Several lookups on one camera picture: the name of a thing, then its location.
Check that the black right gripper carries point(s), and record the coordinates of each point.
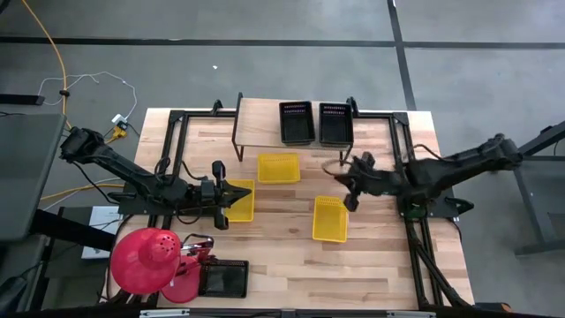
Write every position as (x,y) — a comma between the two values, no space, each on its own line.
(381,183)

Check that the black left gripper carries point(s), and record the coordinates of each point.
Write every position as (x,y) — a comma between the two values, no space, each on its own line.
(203,194)

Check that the yellow plastic basket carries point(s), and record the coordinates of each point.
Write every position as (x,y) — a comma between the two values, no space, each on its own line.
(243,212)
(279,168)
(330,220)

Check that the black plastic basket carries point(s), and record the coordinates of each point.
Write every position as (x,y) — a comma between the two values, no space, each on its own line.
(336,126)
(223,279)
(297,124)

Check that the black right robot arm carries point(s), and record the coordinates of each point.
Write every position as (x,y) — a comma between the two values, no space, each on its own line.
(463,163)

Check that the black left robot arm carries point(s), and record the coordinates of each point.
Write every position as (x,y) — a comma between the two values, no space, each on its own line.
(128,170)

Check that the wooden shelf with black legs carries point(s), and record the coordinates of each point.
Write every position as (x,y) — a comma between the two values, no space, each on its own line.
(258,123)

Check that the red desk lamp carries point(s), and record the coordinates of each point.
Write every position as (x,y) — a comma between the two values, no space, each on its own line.
(145,260)

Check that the white paper sheet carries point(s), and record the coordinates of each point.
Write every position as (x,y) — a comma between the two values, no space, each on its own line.
(103,216)

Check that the white power adapter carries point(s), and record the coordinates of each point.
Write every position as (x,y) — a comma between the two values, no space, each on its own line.
(118,119)

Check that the black diagonal beam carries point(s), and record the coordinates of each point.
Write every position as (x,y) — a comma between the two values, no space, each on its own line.
(70,229)

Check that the grey flat panel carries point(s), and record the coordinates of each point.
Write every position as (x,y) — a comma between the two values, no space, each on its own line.
(26,176)

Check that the black flat bar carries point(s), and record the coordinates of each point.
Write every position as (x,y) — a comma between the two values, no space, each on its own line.
(20,99)

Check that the black aluminium table frame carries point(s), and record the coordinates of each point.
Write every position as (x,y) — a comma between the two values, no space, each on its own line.
(203,114)

